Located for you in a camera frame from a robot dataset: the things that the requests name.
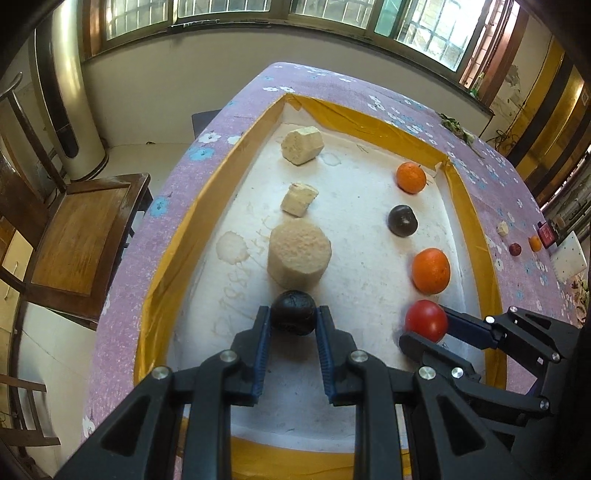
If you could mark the green bottle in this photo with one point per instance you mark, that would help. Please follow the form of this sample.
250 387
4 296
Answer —
475 85

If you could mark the yellow-orange mandarin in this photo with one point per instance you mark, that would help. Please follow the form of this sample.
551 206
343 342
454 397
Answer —
535 243

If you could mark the beige hexagonal chunk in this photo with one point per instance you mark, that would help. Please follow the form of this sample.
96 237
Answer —
302 145

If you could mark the small dark round fruit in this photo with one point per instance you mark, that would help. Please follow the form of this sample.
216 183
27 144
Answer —
402 220

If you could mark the small beige chunk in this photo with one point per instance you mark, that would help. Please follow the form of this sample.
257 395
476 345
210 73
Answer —
299 198

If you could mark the large beige cylinder chunk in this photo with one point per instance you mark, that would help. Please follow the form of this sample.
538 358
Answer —
300 251

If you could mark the red tomato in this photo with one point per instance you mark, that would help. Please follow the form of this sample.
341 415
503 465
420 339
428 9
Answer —
425 321

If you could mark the wooden chair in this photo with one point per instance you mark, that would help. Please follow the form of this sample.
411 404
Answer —
78 240
27 438

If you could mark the red jujube date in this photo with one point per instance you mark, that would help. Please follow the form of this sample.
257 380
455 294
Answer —
515 249

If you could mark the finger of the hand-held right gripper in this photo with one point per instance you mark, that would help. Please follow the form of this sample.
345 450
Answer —
438 357
466 325

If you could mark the large dark wrinkled passion fruit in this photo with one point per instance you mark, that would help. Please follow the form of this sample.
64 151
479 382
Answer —
293 314

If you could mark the red small box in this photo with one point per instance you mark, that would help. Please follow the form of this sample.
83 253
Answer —
547 230

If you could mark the dark stool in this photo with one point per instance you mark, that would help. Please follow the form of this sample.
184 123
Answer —
205 122

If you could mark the white board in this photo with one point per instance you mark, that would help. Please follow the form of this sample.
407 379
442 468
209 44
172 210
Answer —
570 256

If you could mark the red-orange mandarin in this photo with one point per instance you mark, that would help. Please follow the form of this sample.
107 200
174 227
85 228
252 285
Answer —
430 271

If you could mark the yellow panelled door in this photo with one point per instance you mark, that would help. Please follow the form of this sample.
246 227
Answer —
549 124

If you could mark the small orange mandarin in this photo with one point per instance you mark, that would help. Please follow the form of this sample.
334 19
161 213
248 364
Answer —
410 177

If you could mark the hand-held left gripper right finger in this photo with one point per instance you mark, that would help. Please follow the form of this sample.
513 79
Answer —
324 360

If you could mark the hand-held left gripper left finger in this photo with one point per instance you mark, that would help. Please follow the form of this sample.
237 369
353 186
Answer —
262 355

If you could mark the white standing air conditioner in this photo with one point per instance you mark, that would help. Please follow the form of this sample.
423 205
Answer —
69 92

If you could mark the tiny beige chunk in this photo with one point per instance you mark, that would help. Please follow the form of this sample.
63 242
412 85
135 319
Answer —
502 228

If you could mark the barred window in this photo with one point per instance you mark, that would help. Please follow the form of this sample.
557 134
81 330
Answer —
277 14

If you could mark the purple floral tablecloth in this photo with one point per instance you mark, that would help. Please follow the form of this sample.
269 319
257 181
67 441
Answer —
221 134

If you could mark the dried green leaves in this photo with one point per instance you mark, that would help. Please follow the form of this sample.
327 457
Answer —
455 127

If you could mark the yellow tray with white foam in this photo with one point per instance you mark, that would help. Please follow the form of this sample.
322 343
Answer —
360 258

